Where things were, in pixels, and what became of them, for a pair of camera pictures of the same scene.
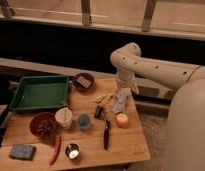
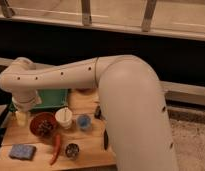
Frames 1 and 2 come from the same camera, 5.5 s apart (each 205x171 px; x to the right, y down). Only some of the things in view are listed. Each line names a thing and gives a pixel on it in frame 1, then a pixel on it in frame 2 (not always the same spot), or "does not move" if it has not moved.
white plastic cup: (64, 117) does not move
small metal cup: (72, 151) does not move
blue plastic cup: (84, 121) does not move
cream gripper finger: (128, 96) to (27, 116)
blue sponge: (23, 151) does not move
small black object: (98, 113) does not move
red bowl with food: (44, 124) does not move
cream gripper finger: (122, 94) to (19, 118)
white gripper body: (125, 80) to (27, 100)
